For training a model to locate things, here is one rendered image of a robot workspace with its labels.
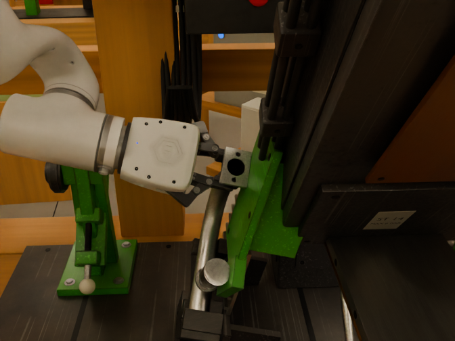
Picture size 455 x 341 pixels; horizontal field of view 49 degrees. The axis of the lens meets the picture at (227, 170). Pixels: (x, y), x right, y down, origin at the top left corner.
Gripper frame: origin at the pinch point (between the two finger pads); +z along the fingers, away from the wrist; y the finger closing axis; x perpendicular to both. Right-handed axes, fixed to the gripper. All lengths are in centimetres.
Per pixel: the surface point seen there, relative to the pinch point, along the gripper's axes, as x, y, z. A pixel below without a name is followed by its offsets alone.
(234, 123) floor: 287, 133, 51
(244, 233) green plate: -4.4, -9.6, 2.8
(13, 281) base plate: 35, -20, -31
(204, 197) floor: 214, 50, 27
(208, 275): -0.3, -15.6, -0.4
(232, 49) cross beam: 18.7, 31.5, 0.4
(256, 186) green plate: -7.7, -3.8, 2.8
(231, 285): -2.8, -16.5, 2.6
